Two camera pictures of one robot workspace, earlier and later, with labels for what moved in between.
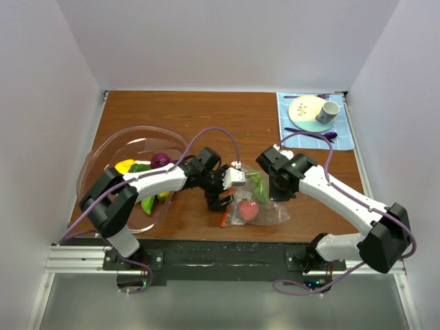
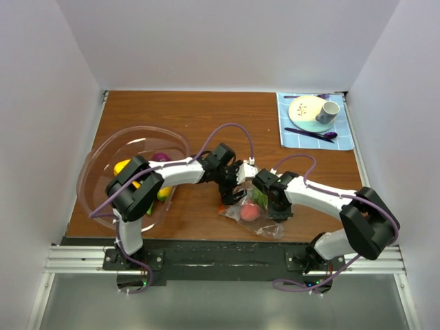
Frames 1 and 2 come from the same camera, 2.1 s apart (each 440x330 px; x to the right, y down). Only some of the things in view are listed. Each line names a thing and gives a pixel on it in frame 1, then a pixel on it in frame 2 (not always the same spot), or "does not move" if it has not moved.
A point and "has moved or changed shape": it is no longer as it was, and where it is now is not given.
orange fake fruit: (163, 196) does not move
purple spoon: (330, 135) does not move
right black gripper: (280, 196) to (279, 216)
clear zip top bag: (251, 203) has moved or changed shape
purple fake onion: (159, 159) does not move
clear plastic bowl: (136, 143) does not move
